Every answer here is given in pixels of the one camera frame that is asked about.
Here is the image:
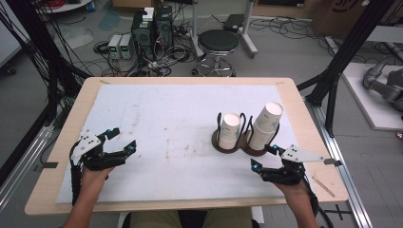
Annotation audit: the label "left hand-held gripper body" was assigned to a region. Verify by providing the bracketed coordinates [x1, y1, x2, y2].
[69, 127, 127, 172]

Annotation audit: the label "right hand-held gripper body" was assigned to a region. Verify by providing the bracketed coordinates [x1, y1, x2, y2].
[259, 143, 343, 186]

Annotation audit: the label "patterned white paper cup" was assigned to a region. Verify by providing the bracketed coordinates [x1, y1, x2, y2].
[247, 123, 278, 152]

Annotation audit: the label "dark wire cup holder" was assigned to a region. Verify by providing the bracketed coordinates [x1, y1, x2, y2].
[211, 111, 281, 158]

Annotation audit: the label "person's left hand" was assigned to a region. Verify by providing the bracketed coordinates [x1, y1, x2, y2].
[79, 165, 116, 195]

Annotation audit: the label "person's right hand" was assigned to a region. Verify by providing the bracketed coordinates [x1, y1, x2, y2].
[273, 180, 314, 205]

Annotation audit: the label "white foam mat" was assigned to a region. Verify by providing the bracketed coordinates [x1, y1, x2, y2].
[54, 83, 314, 204]

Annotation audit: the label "thin wooden stick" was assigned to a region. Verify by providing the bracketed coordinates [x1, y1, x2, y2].
[311, 176, 336, 199]

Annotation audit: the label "short white paper cup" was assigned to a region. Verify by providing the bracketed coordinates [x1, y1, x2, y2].
[218, 112, 242, 151]

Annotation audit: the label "wooden table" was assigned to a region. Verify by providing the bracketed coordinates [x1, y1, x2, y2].
[24, 76, 350, 217]

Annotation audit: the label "person's legs in khaki trousers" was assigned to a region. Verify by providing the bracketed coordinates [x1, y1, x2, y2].
[128, 208, 255, 228]

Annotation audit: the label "white floor platform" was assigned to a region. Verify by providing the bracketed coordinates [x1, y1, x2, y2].
[341, 62, 403, 132]

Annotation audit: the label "white power strip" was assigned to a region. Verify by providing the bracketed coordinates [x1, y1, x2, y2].
[144, 58, 179, 73]

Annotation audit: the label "grey bench power supply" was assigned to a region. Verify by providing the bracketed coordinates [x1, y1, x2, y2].
[106, 33, 124, 60]
[119, 33, 134, 61]

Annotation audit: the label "black computer tower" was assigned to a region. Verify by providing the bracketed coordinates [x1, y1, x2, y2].
[154, 5, 175, 61]
[130, 11, 157, 62]

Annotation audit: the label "black round stool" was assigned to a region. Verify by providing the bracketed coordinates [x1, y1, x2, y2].
[191, 28, 240, 78]

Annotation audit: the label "small white box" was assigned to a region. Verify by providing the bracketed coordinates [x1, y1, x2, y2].
[142, 7, 156, 23]

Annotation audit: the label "flat black device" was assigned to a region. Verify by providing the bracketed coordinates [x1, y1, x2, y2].
[222, 13, 246, 33]

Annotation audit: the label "white round table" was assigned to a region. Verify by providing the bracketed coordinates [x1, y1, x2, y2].
[37, 0, 93, 14]

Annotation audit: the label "brown cardboard box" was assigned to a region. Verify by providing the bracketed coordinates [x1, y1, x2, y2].
[311, 0, 403, 40]

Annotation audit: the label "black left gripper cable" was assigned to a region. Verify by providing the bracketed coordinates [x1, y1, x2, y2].
[68, 141, 84, 206]

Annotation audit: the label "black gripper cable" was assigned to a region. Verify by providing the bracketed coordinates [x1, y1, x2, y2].
[68, 141, 84, 206]
[302, 172, 336, 228]

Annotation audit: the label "aluminium rail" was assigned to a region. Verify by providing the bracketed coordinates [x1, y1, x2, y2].
[304, 97, 375, 228]
[0, 123, 55, 211]

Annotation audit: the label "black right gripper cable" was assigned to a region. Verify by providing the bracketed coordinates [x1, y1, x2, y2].
[302, 172, 336, 228]

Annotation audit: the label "coiled black cable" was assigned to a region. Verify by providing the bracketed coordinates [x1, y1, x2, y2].
[92, 40, 110, 55]

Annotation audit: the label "black metal frame stand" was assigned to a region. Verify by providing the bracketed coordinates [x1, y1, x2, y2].
[5, 0, 84, 128]
[297, 0, 394, 138]

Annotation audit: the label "tangle of floor cables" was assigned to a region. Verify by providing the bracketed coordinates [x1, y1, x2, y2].
[249, 14, 327, 42]

